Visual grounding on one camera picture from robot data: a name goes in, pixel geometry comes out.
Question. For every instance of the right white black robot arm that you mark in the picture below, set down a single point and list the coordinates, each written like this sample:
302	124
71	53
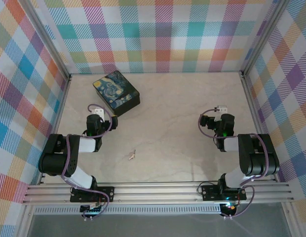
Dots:
256	160

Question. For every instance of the short aluminium frame post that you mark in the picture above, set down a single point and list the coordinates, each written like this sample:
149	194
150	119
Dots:
24	222
291	222

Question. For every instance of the aluminium side floor rail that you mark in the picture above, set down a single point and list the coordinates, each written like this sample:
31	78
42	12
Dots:
62	103
253	111

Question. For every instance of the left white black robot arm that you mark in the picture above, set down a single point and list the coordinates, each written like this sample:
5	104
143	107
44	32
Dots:
54	163

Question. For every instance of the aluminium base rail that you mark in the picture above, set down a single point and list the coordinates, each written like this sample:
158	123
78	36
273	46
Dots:
155	192

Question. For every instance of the starry night print black box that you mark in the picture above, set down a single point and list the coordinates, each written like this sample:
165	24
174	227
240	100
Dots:
116	91

